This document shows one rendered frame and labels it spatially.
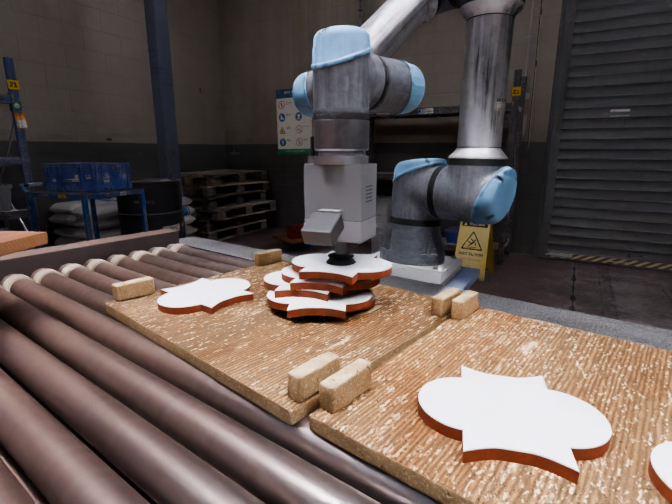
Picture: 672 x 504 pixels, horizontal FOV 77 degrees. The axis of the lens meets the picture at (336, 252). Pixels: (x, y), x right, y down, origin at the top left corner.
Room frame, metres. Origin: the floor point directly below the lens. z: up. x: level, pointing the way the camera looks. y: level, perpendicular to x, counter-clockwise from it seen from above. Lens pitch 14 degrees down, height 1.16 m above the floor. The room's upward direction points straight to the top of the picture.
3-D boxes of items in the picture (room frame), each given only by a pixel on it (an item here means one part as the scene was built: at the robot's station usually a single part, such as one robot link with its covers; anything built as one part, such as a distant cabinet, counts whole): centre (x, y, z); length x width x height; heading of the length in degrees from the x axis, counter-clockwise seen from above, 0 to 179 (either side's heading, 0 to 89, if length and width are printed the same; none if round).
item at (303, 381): (0.36, 0.02, 0.95); 0.06 x 0.02 x 0.03; 139
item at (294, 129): (6.22, 0.60, 1.55); 0.61 x 0.02 x 0.91; 60
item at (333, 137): (0.59, 0.00, 1.17); 0.08 x 0.08 x 0.05
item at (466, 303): (0.55, -0.18, 0.95); 0.06 x 0.02 x 0.03; 141
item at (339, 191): (0.57, 0.00, 1.09); 0.12 x 0.09 x 0.16; 156
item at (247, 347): (0.59, 0.08, 0.93); 0.41 x 0.35 x 0.02; 49
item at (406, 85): (0.68, -0.06, 1.25); 0.11 x 0.11 x 0.08; 46
